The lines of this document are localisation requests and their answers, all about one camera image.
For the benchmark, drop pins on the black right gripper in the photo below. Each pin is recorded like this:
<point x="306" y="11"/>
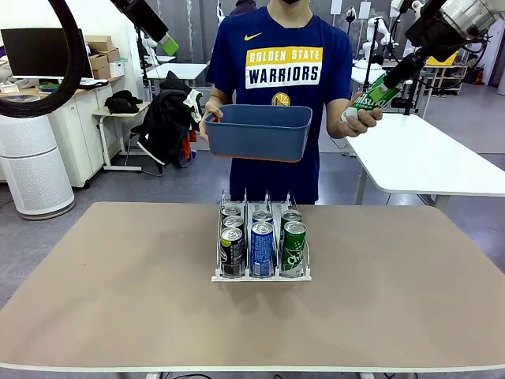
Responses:
<point x="414" y="60"/>

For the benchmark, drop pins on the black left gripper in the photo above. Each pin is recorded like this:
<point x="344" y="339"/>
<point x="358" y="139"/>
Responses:
<point x="136" y="12"/>

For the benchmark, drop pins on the green Chilsung cider can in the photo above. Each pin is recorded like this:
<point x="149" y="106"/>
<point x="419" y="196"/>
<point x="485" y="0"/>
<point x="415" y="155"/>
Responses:
<point x="372" y="98"/>
<point x="294" y="248"/>
<point x="291" y="215"/>

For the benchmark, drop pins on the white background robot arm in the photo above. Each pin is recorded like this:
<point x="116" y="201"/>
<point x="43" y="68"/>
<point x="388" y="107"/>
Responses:
<point x="383" y="39"/>

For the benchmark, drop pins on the person's left forearm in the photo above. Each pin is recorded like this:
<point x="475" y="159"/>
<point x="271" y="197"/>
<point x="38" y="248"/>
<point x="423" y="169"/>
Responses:
<point x="337" y="118"/>

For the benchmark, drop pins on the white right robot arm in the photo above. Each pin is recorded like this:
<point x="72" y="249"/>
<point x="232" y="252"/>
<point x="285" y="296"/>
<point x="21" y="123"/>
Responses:
<point x="473" y="16"/>

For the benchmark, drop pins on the person's right forearm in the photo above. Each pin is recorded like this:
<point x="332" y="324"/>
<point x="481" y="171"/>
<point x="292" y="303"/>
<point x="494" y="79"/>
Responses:
<point x="217" y="96"/>

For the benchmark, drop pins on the white can dispenser rack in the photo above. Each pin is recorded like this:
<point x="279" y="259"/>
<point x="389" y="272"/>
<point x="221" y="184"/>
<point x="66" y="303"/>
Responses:
<point x="260" y="277"/>

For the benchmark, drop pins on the person's left hand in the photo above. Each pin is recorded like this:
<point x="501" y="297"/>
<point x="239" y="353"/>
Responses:
<point x="361" y="124"/>

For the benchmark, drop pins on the person's right hand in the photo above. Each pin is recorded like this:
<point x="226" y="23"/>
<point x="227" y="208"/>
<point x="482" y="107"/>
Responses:
<point x="207" y="110"/>

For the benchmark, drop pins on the white background desk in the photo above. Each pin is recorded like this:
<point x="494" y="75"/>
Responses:
<point x="181" y="71"/>

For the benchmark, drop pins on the yellow plastic bin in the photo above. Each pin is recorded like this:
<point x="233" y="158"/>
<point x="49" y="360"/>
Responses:
<point x="446" y="59"/>

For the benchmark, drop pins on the wooden shelf rack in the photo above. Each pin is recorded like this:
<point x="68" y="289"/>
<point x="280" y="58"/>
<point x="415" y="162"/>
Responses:
<point x="450" y="67"/>

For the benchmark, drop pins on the small white box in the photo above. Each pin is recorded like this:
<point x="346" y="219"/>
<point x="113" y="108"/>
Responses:
<point x="117" y="69"/>

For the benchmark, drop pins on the brown cardboard box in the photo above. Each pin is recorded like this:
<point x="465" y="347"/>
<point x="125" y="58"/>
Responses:
<point x="98" y="43"/>
<point x="102" y="73"/>
<point x="100" y="61"/>

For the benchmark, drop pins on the black cloth bag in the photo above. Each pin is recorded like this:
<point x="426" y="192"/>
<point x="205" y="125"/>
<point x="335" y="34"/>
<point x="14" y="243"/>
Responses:
<point x="122" y="102"/>

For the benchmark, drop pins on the black jacket on chair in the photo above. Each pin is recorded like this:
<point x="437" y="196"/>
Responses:
<point x="165" y="118"/>

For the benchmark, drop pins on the red fire extinguisher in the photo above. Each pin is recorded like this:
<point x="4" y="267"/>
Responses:
<point x="479" y="77"/>

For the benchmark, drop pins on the background person in dark top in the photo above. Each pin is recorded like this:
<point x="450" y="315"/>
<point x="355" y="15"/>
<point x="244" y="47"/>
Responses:
<point x="244" y="6"/>

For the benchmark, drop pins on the large white table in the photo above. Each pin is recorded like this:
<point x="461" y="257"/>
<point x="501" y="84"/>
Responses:
<point x="426" y="158"/>

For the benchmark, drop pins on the person in blue Warriors shirt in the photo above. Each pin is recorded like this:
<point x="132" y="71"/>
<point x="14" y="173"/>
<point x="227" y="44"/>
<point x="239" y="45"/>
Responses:
<point x="284" y="47"/>

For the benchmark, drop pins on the small white side table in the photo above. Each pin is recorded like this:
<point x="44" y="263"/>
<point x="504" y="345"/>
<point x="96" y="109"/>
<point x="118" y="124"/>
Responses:
<point x="105" y="142"/>

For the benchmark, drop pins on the white cabinet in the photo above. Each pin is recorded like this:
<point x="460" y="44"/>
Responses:
<point x="79" y="130"/>

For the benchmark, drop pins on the black face mask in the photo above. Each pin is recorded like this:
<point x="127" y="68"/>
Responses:
<point x="291" y="1"/>

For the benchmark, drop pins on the black computer monitor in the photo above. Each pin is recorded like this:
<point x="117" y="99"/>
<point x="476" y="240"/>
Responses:
<point x="35" y="51"/>

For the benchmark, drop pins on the white cylindrical air purifier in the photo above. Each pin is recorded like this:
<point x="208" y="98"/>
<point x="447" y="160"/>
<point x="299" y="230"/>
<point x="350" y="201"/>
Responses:
<point x="35" y="169"/>

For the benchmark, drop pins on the blue Pocari Sweat can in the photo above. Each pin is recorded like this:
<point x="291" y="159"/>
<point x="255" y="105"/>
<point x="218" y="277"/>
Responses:
<point x="262" y="216"/>
<point x="261" y="248"/>

